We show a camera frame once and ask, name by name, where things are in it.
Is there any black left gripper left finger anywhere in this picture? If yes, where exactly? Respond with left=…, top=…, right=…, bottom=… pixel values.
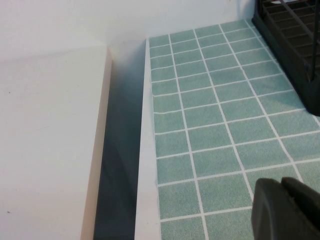
left=250, top=177, right=320, bottom=240

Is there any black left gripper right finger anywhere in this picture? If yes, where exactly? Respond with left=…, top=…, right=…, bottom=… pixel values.
left=281, top=176, right=320, bottom=226

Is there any green checked tablecloth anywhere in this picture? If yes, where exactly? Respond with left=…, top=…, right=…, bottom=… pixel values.
left=145, top=19, right=320, bottom=240

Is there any black plastic drip tray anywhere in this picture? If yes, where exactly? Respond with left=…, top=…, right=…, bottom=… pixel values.
left=251, top=0, right=320, bottom=116

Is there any white cabinet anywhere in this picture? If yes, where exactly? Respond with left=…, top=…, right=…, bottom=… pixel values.
left=0, top=43, right=113, bottom=240

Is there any black wire dish rack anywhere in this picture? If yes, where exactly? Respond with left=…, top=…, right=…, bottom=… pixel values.
left=257, top=0, right=320, bottom=83

